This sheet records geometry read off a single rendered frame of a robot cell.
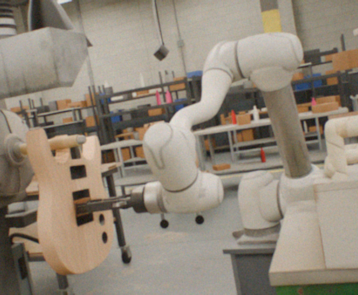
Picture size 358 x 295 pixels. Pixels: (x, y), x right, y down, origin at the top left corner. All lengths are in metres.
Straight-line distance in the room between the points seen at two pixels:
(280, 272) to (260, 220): 0.91
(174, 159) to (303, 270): 0.38
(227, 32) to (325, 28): 2.43
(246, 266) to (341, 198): 1.03
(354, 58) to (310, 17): 7.55
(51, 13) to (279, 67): 0.71
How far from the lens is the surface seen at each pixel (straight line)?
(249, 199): 1.87
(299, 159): 1.73
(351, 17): 12.23
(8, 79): 1.21
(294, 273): 0.99
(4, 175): 1.37
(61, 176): 1.31
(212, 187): 1.20
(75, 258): 1.33
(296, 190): 1.78
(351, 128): 0.92
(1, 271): 1.59
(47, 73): 1.15
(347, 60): 4.70
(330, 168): 0.93
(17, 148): 1.38
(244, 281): 1.95
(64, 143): 1.30
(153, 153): 1.09
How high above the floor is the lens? 1.29
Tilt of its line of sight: 5 degrees down
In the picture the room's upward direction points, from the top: 10 degrees counter-clockwise
